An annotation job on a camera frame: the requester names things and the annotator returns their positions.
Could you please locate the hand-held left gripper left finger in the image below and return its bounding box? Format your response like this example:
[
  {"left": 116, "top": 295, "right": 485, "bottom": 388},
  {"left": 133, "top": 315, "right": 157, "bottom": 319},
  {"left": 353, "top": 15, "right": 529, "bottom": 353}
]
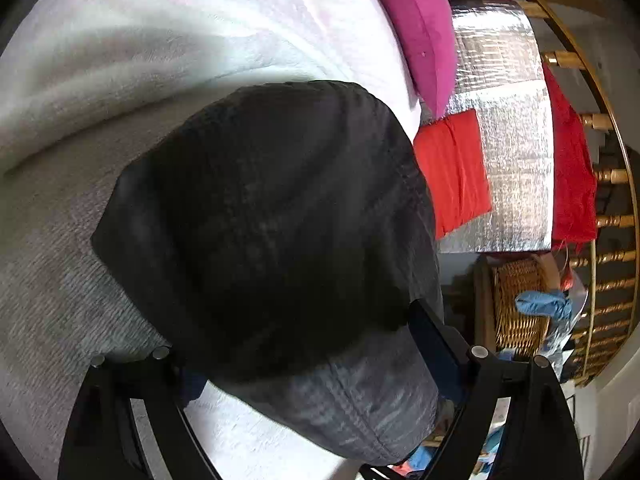
[{"left": 57, "top": 345, "right": 223, "bottom": 480}]

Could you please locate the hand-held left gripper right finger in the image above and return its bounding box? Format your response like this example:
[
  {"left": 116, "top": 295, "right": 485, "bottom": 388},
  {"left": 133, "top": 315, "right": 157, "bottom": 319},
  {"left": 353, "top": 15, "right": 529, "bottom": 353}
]
[{"left": 357, "top": 297, "right": 586, "bottom": 480}]

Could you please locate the black quilted jacket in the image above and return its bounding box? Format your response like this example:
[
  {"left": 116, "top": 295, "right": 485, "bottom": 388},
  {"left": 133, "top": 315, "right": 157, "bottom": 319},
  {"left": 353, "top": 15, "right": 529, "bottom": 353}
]
[{"left": 90, "top": 80, "right": 457, "bottom": 467}]

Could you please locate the wooden table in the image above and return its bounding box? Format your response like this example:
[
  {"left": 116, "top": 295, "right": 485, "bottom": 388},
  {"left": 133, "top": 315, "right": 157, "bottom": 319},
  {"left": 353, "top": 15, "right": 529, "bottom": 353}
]
[{"left": 472, "top": 254, "right": 501, "bottom": 356}]

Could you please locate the wicker basket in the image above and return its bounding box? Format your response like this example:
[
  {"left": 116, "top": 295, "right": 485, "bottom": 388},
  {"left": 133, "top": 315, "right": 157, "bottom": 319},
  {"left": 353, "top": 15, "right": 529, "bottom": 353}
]
[{"left": 492, "top": 257, "right": 562, "bottom": 357}]

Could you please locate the blue cloth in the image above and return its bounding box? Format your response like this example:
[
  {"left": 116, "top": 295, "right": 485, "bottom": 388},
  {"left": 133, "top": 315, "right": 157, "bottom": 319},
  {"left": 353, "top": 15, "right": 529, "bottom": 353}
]
[{"left": 515, "top": 288, "right": 574, "bottom": 322}]

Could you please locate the red pillow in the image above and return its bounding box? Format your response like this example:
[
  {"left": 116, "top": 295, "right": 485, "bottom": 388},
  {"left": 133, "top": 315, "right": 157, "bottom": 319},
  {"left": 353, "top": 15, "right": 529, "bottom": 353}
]
[{"left": 414, "top": 109, "right": 494, "bottom": 240}]

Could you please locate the silver foil insulation board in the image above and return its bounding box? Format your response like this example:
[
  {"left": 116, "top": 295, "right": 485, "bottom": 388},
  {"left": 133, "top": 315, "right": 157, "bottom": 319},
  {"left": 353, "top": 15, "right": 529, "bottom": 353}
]
[{"left": 434, "top": 2, "right": 556, "bottom": 255}]

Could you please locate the red blanket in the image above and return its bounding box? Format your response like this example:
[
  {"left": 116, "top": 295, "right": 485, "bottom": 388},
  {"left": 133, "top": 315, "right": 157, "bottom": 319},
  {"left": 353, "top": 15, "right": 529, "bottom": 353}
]
[{"left": 542, "top": 62, "right": 599, "bottom": 255}]

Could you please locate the wooden stair railing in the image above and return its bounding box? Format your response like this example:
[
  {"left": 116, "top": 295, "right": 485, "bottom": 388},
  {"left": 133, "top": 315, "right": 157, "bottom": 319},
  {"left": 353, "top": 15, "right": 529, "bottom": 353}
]
[{"left": 480, "top": 0, "right": 640, "bottom": 387}]

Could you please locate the pink pillow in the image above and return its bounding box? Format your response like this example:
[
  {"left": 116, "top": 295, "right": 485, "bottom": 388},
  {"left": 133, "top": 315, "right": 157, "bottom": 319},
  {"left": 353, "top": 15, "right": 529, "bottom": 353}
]
[{"left": 367, "top": 0, "right": 459, "bottom": 119}]

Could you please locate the white bed sheet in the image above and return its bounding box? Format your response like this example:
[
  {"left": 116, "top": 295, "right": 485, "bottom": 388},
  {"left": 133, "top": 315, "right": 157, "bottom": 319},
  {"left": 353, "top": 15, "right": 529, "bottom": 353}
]
[{"left": 0, "top": 0, "right": 443, "bottom": 480}]

